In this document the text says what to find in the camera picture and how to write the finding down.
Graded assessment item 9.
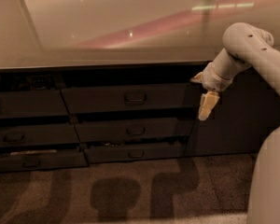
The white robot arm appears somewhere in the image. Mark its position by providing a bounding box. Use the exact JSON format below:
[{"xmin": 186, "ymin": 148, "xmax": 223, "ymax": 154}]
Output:
[{"xmin": 191, "ymin": 22, "xmax": 280, "ymax": 224}]

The dark drawer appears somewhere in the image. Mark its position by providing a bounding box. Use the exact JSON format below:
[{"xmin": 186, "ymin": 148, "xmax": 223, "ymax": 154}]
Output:
[
  {"xmin": 0, "ymin": 149, "xmax": 88, "ymax": 173},
  {"xmin": 85, "ymin": 142, "xmax": 186, "ymax": 163},
  {"xmin": 62, "ymin": 83, "xmax": 201, "ymax": 114},
  {"xmin": 0, "ymin": 91, "xmax": 67, "ymax": 119},
  {"xmin": 76, "ymin": 118, "xmax": 194, "ymax": 142},
  {"xmin": 0, "ymin": 124, "xmax": 79, "ymax": 147}
]

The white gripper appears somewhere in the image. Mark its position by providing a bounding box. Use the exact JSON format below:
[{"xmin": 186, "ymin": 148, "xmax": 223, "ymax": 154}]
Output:
[{"xmin": 190, "ymin": 63, "xmax": 233, "ymax": 121}]

